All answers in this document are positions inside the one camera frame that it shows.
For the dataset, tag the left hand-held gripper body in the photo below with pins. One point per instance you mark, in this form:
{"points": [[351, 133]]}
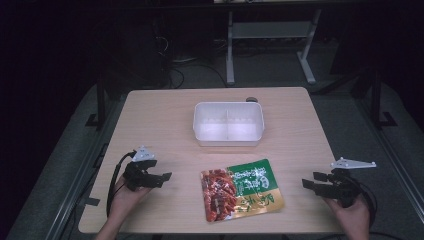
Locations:
{"points": [[137, 176]]}

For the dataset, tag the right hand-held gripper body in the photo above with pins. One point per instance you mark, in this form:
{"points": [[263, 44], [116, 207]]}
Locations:
{"points": [[343, 188]]}

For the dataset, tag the green and red snack packet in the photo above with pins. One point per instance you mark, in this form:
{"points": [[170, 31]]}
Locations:
{"points": [[241, 190]]}

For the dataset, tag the white plastic container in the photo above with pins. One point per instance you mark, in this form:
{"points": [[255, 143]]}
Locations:
{"points": [[228, 125]]}

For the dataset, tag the person's left hand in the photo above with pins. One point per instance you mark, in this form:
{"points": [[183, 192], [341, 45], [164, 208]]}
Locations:
{"points": [[126, 197]]}

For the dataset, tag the person's right hand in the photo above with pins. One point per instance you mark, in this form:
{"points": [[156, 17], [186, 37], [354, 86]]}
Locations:
{"points": [[351, 216]]}

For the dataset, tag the black metal stand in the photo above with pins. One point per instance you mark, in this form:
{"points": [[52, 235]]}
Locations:
{"points": [[100, 103], [378, 100]]}

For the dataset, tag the dark round table grommet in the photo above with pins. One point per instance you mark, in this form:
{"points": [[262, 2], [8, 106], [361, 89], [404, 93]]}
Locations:
{"points": [[251, 99]]}

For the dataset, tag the white metal stand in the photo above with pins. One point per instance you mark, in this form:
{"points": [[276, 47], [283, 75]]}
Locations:
{"points": [[270, 31]]}

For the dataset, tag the black table edge bracket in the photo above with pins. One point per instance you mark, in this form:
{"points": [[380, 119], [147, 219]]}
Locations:
{"points": [[90, 201]]}

